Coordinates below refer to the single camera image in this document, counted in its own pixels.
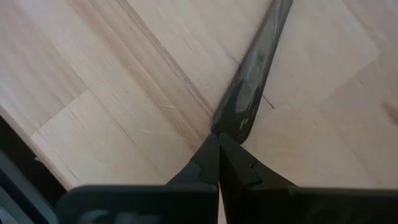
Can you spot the black knife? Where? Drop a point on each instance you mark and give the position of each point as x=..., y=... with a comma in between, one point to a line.
x=252, y=77

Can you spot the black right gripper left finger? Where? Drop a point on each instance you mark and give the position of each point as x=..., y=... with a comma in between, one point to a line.
x=140, y=205

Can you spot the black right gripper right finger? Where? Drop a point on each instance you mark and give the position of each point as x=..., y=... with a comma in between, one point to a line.
x=311, y=208

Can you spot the black rail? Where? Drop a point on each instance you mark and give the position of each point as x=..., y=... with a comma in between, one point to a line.
x=21, y=149

